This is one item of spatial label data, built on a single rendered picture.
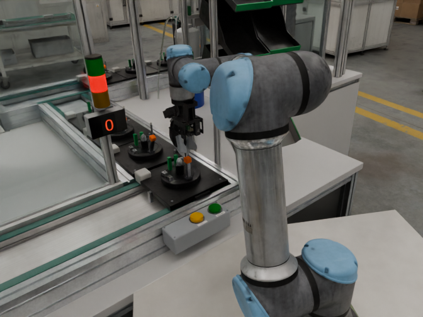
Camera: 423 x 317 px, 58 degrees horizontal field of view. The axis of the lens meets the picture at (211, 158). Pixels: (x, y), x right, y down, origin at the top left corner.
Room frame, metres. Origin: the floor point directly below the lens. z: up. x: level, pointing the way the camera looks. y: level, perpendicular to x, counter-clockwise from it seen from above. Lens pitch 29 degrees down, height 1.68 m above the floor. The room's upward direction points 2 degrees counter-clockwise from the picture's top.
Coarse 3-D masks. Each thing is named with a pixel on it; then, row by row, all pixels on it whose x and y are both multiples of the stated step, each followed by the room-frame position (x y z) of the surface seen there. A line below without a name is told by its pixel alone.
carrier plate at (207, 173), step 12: (156, 168) 1.21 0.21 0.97; (204, 168) 1.20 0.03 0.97; (144, 180) 1.13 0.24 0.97; (156, 180) 1.13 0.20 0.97; (204, 180) 1.12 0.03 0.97; (216, 180) 1.12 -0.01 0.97; (156, 192) 1.05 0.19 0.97; (168, 192) 1.05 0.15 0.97; (180, 192) 1.05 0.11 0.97; (192, 192) 1.04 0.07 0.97; (168, 204) 0.98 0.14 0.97; (180, 204) 0.99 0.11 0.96
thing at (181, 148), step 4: (176, 136) 1.09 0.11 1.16; (180, 136) 1.08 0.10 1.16; (176, 140) 1.09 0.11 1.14; (180, 140) 1.08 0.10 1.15; (180, 144) 1.08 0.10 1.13; (176, 148) 1.09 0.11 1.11; (180, 148) 1.09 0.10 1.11; (184, 148) 1.07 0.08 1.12; (180, 152) 1.09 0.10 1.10; (184, 152) 1.07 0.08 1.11; (184, 156) 1.10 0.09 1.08
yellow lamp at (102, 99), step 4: (92, 92) 1.11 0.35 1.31; (100, 92) 1.10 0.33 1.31; (104, 92) 1.11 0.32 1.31; (92, 96) 1.11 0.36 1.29; (96, 96) 1.10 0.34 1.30; (100, 96) 1.10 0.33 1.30; (104, 96) 1.10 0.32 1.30; (108, 96) 1.12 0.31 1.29; (96, 100) 1.10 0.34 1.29; (100, 100) 1.10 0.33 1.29; (104, 100) 1.10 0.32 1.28; (108, 100) 1.11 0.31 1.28; (96, 104) 1.10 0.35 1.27; (100, 104) 1.10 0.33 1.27; (104, 104) 1.10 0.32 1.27; (108, 104) 1.11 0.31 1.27
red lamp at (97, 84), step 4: (88, 76) 1.11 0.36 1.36; (100, 76) 1.10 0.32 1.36; (104, 76) 1.12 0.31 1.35; (92, 80) 1.10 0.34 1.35; (96, 80) 1.10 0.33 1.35; (100, 80) 1.10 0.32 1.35; (104, 80) 1.11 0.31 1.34; (92, 84) 1.10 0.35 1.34; (96, 84) 1.10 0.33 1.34; (100, 84) 1.10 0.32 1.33; (104, 84) 1.11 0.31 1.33; (92, 88) 1.10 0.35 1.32; (96, 88) 1.10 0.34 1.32; (100, 88) 1.10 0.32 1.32; (104, 88) 1.11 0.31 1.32; (96, 92) 1.10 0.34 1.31
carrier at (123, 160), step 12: (132, 144) 1.38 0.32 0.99; (144, 144) 1.33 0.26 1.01; (156, 144) 1.38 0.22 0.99; (168, 144) 1.41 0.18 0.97; (120, 156) 1.32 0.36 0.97; (132, 156) 1.29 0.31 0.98; (144, 156) 1.28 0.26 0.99; (156, 156) 1.30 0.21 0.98; (168, 156) 1.30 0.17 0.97; (180, 156) 1.30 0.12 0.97; (132, 168) 1.22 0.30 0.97
